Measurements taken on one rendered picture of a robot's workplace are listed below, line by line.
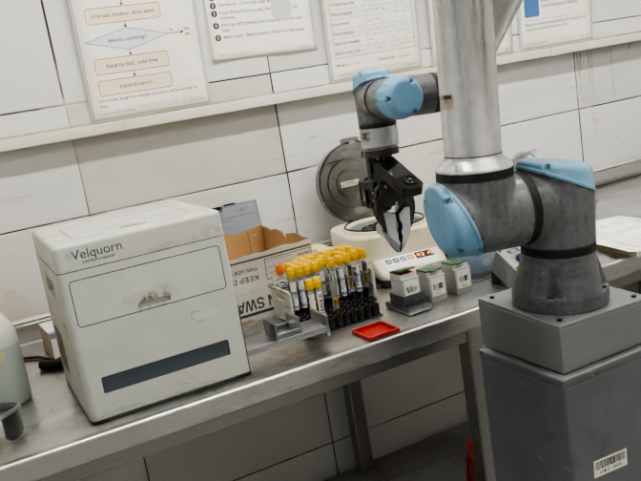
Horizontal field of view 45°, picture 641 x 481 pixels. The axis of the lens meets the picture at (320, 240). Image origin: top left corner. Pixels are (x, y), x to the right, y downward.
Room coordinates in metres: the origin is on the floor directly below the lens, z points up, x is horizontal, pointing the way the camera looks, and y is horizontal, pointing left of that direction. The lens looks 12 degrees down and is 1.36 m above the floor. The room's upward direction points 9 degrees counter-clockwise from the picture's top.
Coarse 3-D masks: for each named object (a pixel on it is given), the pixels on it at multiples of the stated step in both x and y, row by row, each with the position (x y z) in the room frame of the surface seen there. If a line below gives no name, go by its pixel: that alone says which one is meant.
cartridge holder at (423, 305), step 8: (392, 296) 1.53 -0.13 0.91; (400, 296) 1.50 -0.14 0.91; (408, 296) 1.50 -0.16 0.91; (416, 296) 1.50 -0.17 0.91; (392, 304) 1.53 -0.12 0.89; (400, 304) 1.51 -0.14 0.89; (408, 304) 1.50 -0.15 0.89; (416, 304) 1.50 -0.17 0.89; (424, 304) 1.49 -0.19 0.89; (408, 312) 1.48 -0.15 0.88; (416, 312) 1.48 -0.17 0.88
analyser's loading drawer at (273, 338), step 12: (288, 312) 1.40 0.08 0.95; (312, 312) 1.43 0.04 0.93; (264, 324) 1.39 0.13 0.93; (276, 324) 1.34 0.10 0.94; (288, 324) 1.40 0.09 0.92; (300, 324) 1.41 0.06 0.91; (312, 324) 1.40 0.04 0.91; (324, 324) 1.38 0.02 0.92; (264, 336) 1.38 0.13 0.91; (276, 336) 1.34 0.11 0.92; (288, 336) 1.35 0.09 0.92; (300, 336) 1.35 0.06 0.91; (252, 348) 1.32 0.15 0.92; (264, 348) 1.32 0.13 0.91
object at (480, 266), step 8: (448, 256) 1.68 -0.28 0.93; (472, 256) 1.65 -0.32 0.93; (480, 256) 1.66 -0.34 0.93; (488, 256) 1.66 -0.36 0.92; (472, 264) 1.65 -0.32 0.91; (480, 264) 1.66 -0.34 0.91; (488, 264) 1.66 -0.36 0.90; (472, 272) 1.65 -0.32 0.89; (480, 272) 1.66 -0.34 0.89; (488, 272) 1.66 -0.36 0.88; (472, 280) 1.63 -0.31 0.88; (480, 280) 1.64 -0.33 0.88
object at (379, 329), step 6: (372, 324) 1.44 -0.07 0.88; (378, 324) 1.45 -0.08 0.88; (384, 324) 1.44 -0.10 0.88; (390, 324) 1.42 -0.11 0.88; (354, 330) 1.42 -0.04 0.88; (360, 330) 1.43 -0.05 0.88; (366, 330) 1.43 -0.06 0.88; (372, 330) 1.42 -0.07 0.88; (378, 330) 1.42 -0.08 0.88; (384, 330) 1.41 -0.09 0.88; (390, 330) 1.39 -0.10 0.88; (396, 330) 1.39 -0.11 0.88; (360, 336) 1.40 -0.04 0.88; (366, 336) 1.38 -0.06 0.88; (372, 336) 1.37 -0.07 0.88; (378, 336) 1.37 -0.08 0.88; (384, 336) 1.38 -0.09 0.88
